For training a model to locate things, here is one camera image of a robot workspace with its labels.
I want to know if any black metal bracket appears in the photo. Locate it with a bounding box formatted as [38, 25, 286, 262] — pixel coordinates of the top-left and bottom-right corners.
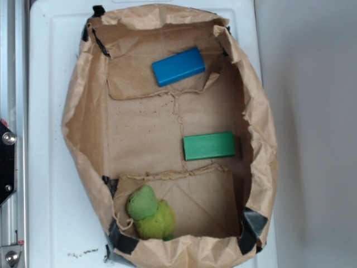
[0, 118, 17, 205]

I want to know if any green rectangular block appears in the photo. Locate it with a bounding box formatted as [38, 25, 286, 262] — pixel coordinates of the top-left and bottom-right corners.
[183, 132, 236, 161]

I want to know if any aluminium frame rail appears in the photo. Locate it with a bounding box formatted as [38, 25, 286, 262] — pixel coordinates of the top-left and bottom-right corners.
[1, 1, 28, 267]

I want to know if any brown paper bag tray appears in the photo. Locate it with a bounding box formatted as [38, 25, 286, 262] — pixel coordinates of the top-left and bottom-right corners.
[62, 4, 278, 267]

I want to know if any green plush toy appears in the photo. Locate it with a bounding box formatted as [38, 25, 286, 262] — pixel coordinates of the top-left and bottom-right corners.
[127, 185, 176, 241]

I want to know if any blue rectangular block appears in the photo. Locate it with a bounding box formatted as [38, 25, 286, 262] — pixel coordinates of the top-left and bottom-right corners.
[152, 47, 205, 87]

